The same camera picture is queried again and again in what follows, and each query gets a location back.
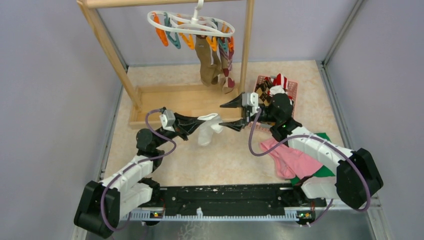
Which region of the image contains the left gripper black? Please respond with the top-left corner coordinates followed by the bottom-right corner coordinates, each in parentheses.
top-left (153, 112), bottom-right (206, 149)

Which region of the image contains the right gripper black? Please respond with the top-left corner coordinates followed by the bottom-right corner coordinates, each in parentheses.
top-left (219, 92), bottom-right (279, 131)

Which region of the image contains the purple striped tan sock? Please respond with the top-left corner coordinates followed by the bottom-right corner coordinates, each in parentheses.
top-left (221, 71), bottom-right (236, 94)

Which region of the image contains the white round clip hanger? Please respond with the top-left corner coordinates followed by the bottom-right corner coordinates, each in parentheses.
top-left (147, 0), bottom-right (236, 52)

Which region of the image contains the purple striped sock maroon cuff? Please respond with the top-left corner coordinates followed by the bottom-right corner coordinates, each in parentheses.
top-left (219, 46), bottom-right (234, 78)

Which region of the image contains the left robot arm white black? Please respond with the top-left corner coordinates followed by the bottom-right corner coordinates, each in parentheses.
top-left (73, 107), bottom-right (207, 239)

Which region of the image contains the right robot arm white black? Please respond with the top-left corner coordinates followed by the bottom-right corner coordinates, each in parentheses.
top-left (220, 92), bottom-right (384, 212)

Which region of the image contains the wooden clothes rack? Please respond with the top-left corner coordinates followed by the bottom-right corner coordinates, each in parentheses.
top-left (77, 0), bottom-right (255, 129)

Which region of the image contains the brown argyle sock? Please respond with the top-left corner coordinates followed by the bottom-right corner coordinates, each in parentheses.
top-left (255, 82), bottom-right (273, 106)

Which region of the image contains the red white striped sock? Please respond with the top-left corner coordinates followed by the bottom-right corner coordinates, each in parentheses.
top-left (272, 73), bottom-right (289, 90)

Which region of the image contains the pink plastic basket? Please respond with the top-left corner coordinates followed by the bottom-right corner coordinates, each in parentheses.
top-left (253, 75), bottom-right (298, 117)

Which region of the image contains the pink cloth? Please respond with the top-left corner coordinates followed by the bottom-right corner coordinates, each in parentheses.
top-left (267, 144), bottom-right (324, 180)

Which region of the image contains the green cloth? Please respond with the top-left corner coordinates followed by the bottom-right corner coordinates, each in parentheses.
top-left (290, 132), bottom-right (335, 186)

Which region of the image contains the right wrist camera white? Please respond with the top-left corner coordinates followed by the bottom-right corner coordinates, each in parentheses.
top-left (241, 92), bottom-right (260, 116)

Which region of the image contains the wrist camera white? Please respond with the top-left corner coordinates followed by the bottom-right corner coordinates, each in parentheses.
top-left (241, 92), bottom-right (260, 116)
top-left (159, 109), bottom-right (176, 132)

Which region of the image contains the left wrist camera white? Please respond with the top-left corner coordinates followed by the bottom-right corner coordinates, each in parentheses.
top-left (159, 109), bottom-right (176, 132)

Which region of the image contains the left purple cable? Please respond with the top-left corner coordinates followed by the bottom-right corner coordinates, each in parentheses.
top-left (99, 108), bottom-right (178, 240)

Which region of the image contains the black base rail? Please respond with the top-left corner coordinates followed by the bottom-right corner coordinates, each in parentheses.
top-left (129, 183), bottom-right (327, 225)

